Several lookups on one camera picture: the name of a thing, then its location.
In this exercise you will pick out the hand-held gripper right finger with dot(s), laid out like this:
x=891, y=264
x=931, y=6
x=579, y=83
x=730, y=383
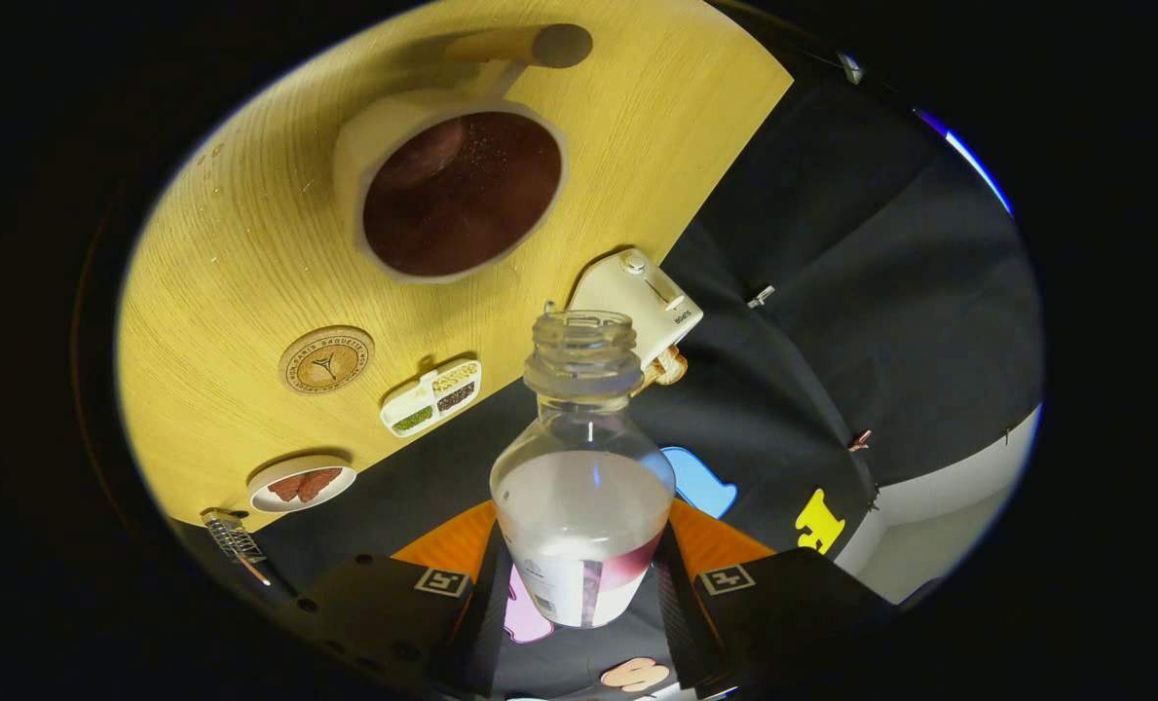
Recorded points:
x=691, y=633

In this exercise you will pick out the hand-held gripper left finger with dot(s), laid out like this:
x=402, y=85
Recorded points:
x=486, y=633

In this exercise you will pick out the clear juice bottle red label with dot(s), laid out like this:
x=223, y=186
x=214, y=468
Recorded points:
x=583, y=506

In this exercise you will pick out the round wooden coaster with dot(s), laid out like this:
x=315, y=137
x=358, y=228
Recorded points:
x=325, y=360

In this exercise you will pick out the red meat piece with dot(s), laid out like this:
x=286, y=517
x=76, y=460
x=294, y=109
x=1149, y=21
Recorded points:
x=286, y=489
x=317, y=483

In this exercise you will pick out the white divided snack tray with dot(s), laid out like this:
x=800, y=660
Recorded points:
x=432, y=394

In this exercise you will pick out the small red cloth clip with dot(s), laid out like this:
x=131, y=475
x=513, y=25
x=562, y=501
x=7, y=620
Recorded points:
x=859, y=440

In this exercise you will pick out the toasted bread slice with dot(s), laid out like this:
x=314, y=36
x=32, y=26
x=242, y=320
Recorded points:
x=673, y=367
x=649, y=380

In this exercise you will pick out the white round plate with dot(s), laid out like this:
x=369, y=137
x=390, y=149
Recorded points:
x=267, y=498

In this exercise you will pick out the white toaster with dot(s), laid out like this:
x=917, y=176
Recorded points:
x=637, y=302

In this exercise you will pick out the black backdrop cloth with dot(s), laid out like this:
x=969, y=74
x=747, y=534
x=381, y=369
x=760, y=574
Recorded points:
x=832, y=243

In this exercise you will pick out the wooden table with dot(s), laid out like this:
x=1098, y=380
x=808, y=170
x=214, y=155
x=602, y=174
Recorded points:
x=247, y=243

